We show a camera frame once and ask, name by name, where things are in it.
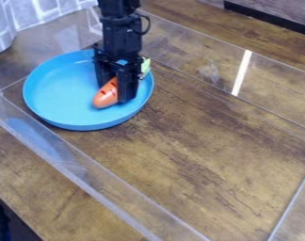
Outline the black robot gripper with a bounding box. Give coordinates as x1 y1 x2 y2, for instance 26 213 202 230
94 15 150 103

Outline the orange toy carrot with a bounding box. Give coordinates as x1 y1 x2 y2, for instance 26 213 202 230
93 57 153 110

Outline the blue round tray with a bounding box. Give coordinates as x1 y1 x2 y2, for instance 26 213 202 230
23 50 155 131

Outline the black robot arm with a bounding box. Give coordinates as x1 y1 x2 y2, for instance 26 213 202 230
93 0 150 103

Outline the grey patterned curtain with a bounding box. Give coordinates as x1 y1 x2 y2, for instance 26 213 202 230
0 0 98 53

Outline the clear acrylic front barrier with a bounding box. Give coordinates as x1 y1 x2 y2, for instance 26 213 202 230
0 94 210 241

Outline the black bar at back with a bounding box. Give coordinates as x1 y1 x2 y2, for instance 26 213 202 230
225 0 305 35

